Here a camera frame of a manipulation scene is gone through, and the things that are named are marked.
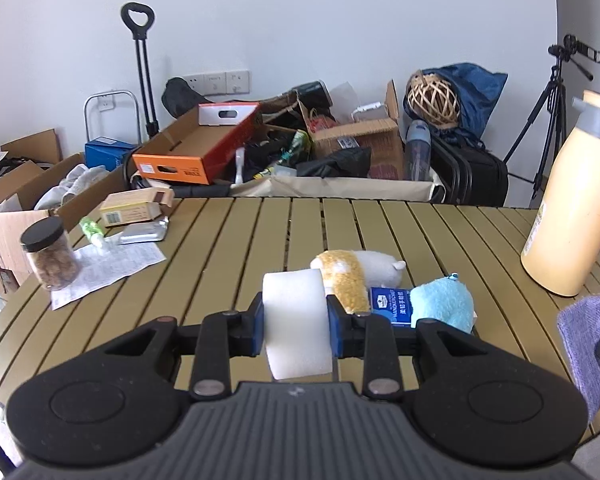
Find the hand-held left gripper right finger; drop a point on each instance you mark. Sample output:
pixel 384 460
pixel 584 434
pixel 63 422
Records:
pixel 334 327

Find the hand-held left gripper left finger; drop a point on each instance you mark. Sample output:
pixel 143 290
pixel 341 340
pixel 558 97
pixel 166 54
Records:
pixel 256 325

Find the purple cloth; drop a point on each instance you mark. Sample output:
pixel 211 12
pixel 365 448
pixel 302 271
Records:
pixel 585 350

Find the white foam roll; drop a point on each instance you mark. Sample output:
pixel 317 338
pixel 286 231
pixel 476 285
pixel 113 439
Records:
pixel 295 320

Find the orange white plush toy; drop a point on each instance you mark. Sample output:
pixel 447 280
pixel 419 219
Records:
pixel 350 272

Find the blue tissue pack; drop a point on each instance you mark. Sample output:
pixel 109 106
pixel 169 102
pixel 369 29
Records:
pixel 392 307

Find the tan slatted folding table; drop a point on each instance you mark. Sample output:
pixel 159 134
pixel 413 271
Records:
pixel 230 240

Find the light blue plush toy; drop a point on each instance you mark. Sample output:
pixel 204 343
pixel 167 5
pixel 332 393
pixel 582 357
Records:
pixel 442 305

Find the silver foil packet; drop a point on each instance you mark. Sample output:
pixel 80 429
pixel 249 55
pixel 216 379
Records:
pixel 142 232

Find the cream flask with grey lid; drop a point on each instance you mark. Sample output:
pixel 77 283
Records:
pixel 570 210

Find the white printed paper sheet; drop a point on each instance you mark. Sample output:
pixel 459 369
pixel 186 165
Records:
pixel 115 265

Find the black crumpled cloth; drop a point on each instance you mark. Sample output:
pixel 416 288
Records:
pixel 335 162

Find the small tan carton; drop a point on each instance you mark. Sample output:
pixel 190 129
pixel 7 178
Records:
pixel 130 207

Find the long orange cardboard box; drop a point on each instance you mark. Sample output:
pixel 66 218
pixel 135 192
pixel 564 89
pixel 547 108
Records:
pixel 195 155

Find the brown cardboard box with label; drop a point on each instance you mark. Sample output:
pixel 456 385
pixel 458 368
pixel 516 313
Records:
pixel 365 142

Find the small green tube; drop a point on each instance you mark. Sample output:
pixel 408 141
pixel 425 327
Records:
pixel 91 230

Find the grey bottle with blue lid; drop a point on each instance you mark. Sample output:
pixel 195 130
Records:
pixel 418 152

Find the black suitcase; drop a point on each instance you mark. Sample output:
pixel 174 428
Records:
pixel 475 175

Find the clear jar with black lid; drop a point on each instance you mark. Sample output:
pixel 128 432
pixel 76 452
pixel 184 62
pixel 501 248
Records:
pixel 50 260

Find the white power adapter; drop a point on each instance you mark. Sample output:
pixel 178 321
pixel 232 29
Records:
pixel 369 110

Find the blue carton box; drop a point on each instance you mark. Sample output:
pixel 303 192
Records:
pixel 105 152

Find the black cylinder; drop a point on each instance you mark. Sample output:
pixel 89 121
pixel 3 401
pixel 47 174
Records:
pixel 312 94

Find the grey white cloth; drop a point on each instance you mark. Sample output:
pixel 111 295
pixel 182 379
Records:
pixel 70 182

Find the black bag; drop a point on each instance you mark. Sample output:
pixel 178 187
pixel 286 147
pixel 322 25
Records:
pixel 180 97

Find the woven rattan ball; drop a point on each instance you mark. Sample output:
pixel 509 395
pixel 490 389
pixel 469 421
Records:
pixel 432 100

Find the open cardboard box with clothes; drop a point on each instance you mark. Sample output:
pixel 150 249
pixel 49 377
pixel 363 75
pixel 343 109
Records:
pixel 25 185

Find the dark blue bag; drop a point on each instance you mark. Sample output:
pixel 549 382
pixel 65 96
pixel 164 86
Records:
pixel 480 95

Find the white wall socket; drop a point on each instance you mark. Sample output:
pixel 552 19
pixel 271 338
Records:
pixel 107 104
pixel 194 84
pixel 238 82
pixel 215 83

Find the black camera tripod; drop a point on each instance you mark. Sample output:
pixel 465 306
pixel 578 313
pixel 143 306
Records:
pixel 547 120

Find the white metal tube frame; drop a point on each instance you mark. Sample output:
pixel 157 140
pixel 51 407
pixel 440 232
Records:
pixel 111 94

